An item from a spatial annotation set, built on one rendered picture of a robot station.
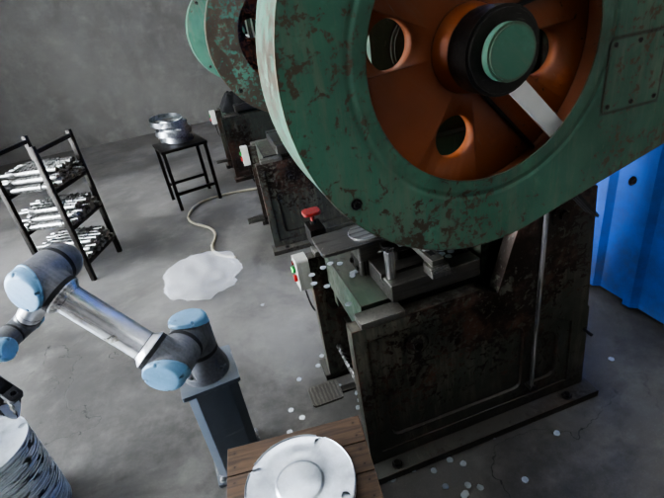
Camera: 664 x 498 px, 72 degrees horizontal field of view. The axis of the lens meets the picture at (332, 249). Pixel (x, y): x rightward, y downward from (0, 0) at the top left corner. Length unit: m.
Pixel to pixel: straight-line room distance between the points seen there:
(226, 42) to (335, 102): 1.79
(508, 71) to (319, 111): 0.34
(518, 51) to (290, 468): 1.11
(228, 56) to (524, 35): 1.88
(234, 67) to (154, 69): 5.33
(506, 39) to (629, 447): 1.46
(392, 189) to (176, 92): 7.11
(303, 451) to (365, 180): 0.81
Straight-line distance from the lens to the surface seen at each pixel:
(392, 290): 1.35
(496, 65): 0.90
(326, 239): 1.48
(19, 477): 1.91
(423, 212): 0.97
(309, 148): 0.84
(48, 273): 1.41
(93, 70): 7.96
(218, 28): 2.59
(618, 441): 1.95
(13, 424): 2.00
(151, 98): 7.93
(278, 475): 1.36
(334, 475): 1.32
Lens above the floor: 1.46
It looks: 29 degrees down
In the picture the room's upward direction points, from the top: 10 degrees counter-clockwise
